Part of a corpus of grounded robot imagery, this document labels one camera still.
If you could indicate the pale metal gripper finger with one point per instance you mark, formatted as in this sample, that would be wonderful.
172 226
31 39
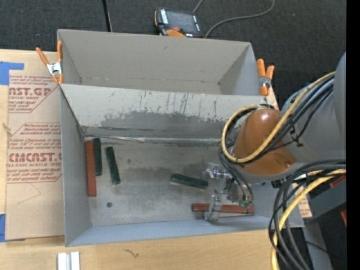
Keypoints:
215 204
216 173

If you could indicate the red-brown flat block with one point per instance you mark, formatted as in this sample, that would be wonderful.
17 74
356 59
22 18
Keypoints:
233 208
91 169

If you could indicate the dark green flat block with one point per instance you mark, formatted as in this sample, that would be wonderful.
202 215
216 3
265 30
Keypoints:
113 165
189 181
98 156

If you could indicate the grey metal bin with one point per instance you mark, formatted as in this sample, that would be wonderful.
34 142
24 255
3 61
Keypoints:
157 114

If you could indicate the brown cardboard board red print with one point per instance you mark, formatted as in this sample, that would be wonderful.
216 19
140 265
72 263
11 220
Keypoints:
33 150

